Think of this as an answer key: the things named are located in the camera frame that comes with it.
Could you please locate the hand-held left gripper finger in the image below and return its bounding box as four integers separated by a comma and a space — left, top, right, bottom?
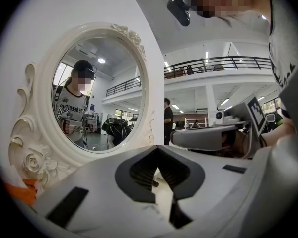
31, 144, 175, 234

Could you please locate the person's right hand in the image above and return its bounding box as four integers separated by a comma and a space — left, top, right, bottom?
231, 129, 248, 156

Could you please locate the white support column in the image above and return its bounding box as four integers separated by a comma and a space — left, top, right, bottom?
204, 84, 219, 128

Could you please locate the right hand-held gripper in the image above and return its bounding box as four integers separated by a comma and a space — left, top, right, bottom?
158, 95, 268, 230

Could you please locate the black mezzanine railing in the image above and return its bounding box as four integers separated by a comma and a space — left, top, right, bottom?
163, 55, 273, 80

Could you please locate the oval mirror white ornate frame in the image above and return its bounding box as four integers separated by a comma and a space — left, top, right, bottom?
8, 21, 156, 188

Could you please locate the person's grey printed shirt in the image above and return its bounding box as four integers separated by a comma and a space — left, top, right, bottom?
267, 0, 298, 120

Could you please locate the person's right forearm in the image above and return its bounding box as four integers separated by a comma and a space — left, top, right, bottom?
261, 122, 298, 148

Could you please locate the black head camera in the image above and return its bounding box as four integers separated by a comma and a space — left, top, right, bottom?
166, 0, 192, 27

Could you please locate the cream dressing table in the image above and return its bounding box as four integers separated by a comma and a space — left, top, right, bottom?
152, 168, 175, 218

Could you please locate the white wire rack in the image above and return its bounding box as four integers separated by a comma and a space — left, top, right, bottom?
184, 117, 210, 129

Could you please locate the orange folded cloth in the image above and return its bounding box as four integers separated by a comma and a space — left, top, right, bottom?
3, 178, 38, 207

